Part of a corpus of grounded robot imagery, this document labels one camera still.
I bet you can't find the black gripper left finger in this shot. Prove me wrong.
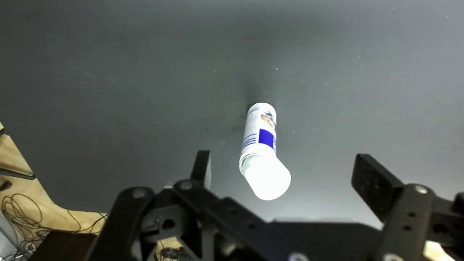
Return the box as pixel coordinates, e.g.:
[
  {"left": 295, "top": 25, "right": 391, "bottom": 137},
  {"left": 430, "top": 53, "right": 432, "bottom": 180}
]
[{"left": 85, "top": 150, "right": 272, "bottom": 261}]

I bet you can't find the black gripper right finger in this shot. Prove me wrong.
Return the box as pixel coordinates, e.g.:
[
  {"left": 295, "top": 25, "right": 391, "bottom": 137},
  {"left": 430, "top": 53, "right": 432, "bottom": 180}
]
[{"left": 350, "top": 153, "right": 464, "bottom": 261}]

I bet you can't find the translucent white spray lid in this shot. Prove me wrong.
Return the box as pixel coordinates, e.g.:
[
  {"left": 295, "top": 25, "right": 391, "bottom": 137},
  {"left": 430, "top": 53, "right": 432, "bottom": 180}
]
[{"left": 237, "top": 148, "right": 292, "bottom": 204}]

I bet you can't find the white blue spray can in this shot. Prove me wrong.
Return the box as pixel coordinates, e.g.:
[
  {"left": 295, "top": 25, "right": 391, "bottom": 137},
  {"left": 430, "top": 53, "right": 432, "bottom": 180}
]
[{"left": 239, "top": 101, "right": 279, "bottom": 166}]

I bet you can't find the black case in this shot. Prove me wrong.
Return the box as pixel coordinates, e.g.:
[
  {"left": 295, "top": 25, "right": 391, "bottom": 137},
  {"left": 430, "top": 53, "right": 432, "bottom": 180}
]
[{"left": 27, "top": 230, "right": 101, "bottom": 261}]

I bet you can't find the grey metal object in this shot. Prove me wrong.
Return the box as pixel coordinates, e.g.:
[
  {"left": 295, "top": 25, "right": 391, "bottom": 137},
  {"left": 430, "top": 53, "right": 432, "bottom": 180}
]
[{"left": 0, "top": 211, "right": 23, "bottom": 261}]

